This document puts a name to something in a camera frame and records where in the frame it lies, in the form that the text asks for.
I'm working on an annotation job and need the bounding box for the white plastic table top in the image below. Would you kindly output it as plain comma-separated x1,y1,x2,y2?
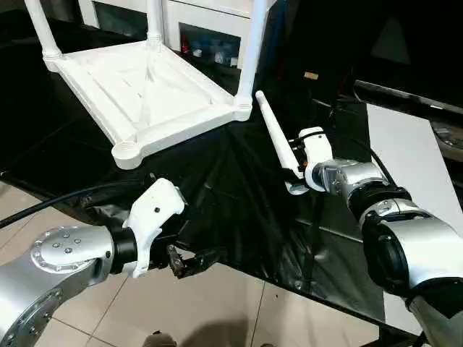
42,40,254,171

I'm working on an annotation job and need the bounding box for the black mat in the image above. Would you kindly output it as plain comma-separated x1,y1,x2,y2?
0,9,395,337

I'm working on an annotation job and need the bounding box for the black cabinet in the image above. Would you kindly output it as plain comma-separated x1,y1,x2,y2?
275,0,463,109

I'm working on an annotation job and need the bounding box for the white sideboard with glass doors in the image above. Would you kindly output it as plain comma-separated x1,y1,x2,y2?
76,0,281,69

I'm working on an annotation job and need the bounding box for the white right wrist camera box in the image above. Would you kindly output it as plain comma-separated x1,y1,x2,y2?
297,127,335,193

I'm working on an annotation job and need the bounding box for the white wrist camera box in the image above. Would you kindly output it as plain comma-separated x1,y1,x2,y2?
297,127,335,193
120,177,186,280

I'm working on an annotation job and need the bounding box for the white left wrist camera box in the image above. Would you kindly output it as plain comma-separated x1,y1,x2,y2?
120,177,186,280

